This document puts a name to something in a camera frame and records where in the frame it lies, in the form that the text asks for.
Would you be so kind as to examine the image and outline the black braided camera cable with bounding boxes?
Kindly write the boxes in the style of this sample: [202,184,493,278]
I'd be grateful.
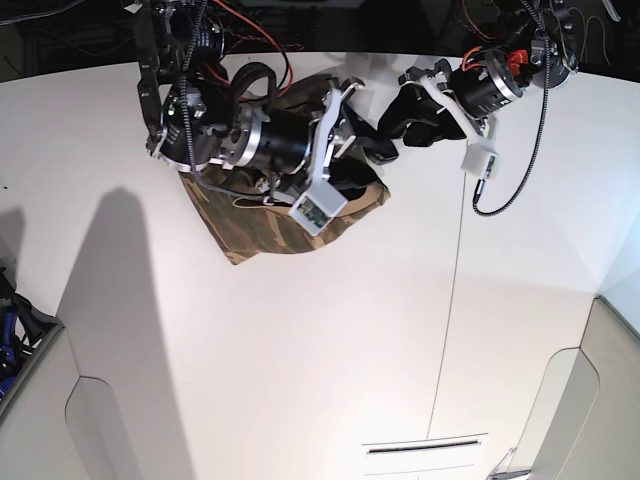
[470,0,551,217]

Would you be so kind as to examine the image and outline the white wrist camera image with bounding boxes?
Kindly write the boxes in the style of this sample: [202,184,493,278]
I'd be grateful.
[288,179,347,237]
[461,143,499,179]

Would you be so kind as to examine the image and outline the blue and black equipment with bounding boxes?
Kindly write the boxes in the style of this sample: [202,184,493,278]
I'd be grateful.
[1,262,64,404]

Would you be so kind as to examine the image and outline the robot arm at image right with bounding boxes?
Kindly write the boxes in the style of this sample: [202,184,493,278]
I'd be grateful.
[378,1,578,147]

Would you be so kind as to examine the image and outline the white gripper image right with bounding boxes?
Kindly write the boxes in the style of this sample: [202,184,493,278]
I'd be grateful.
[377,58,499,150]

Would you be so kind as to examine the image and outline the grey looped cable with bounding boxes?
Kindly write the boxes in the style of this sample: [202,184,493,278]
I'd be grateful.
[574,9,614,64]

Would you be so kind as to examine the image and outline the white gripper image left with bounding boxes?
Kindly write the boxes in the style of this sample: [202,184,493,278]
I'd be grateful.
[297,77,399,200]

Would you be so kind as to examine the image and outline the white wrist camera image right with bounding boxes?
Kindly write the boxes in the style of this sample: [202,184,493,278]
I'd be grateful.
[461,143,499,179]

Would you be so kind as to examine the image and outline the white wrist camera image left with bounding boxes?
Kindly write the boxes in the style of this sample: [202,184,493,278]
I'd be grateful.
[288,179,347,237]

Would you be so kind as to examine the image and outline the camouflage T-shirt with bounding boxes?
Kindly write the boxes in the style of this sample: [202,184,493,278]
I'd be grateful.
[160,75,390,264]

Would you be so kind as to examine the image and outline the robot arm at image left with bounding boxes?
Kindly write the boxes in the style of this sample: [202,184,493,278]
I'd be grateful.
[130,1,398,205]

